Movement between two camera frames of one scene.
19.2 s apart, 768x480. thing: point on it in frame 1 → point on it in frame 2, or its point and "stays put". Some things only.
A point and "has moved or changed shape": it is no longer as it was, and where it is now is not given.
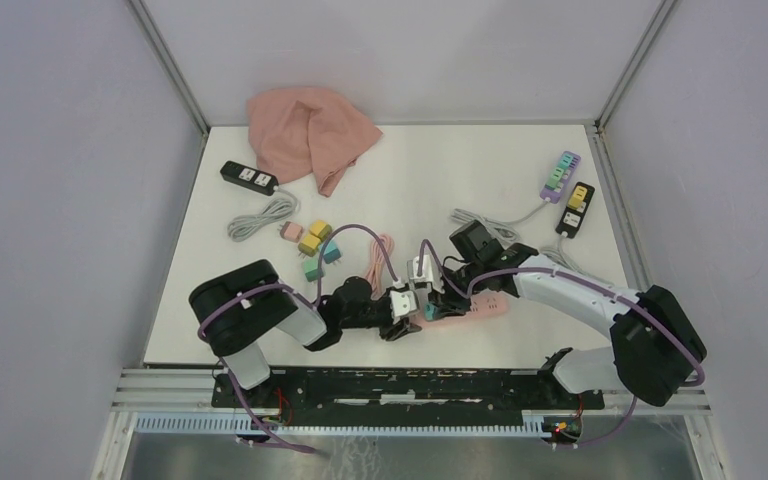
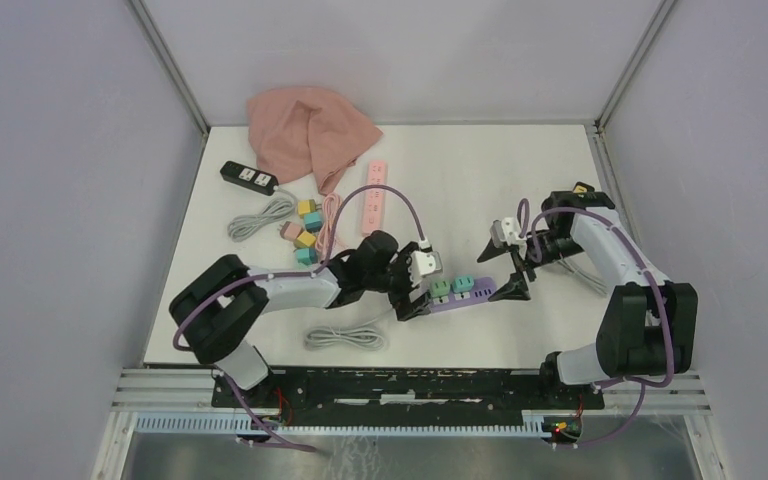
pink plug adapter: [291, 231] stays put
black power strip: [254, 178] stays put
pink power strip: [485, 304] → [374, 202]
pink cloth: [300, 130] stays put
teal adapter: [430, 311] has moved or changed shape
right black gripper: [436, 298] → [515, 289]
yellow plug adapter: [321, 229] has moved or changed shape
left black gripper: [393, 330] → [405, 309]
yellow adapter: [309, 245] stays put
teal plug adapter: [331, 252] has moved or changed shape
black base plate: [404, 394] stays put
